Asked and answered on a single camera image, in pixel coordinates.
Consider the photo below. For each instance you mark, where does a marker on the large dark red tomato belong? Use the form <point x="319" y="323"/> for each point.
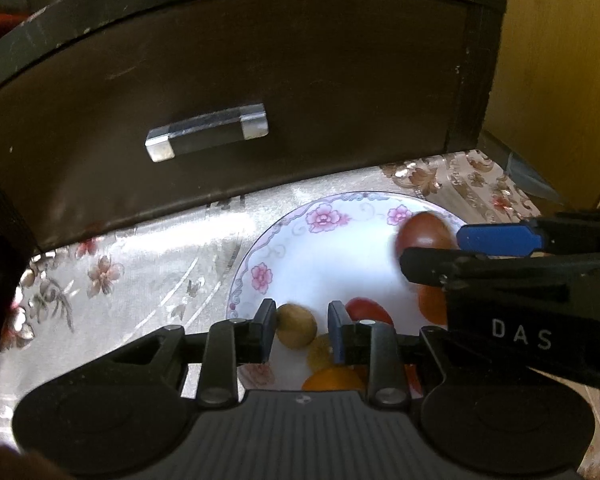
<point x="425" y="232"/>

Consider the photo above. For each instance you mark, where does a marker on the beige floral tablecloth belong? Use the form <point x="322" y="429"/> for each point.
<point x="130" y="280"/>

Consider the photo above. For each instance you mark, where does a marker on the yellow wooden cabinet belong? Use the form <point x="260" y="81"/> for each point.
<point x="565" y="85"/>

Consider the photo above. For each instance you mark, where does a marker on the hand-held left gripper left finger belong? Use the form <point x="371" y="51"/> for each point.
<point x="266" y="332"/>

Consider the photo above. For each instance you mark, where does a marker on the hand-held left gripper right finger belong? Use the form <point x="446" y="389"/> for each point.
<point x="336" y="334"/>

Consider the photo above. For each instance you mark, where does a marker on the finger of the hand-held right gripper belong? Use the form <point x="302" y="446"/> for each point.
<point x="495" y="237"/>
<point x="430" y="267"/>

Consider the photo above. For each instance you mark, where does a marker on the bright red tomato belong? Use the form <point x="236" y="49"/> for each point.
<point x="369" y="310"/>

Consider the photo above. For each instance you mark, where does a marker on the dark wooden nightstand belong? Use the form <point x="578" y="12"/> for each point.
<point x="280" y="60"/>

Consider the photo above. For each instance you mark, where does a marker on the white floral plate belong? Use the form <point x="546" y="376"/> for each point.
<point x="330" y="270"/>

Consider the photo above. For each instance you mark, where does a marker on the orange tangerine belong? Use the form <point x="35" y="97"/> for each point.
<point x="432" y="305"/>
<point x="330" y="381"/>

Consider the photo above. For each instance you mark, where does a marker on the tan longan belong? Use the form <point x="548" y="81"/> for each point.
<point x="295" y="326"/>

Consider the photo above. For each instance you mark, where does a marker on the greenish brown longan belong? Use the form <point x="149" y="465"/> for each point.
<point x="321" y="354"/>

